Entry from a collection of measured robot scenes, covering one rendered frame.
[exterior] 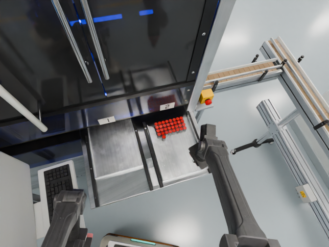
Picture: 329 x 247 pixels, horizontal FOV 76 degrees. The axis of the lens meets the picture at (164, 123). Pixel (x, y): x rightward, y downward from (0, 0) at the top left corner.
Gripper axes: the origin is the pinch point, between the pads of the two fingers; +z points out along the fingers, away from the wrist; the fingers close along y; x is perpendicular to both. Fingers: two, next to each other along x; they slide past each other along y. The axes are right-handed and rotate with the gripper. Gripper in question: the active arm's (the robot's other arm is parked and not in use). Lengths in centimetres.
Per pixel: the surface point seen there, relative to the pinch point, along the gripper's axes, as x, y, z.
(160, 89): -2.3, 36.5, -2.3
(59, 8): 23, 44, -55
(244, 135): -90, -3, 119
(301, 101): -88, -3, 27
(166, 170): 11.6, 3.3, 25.3
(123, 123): 20, 41, 29
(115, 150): 31.0, 27.5, 27.1
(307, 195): -70, -61, 56
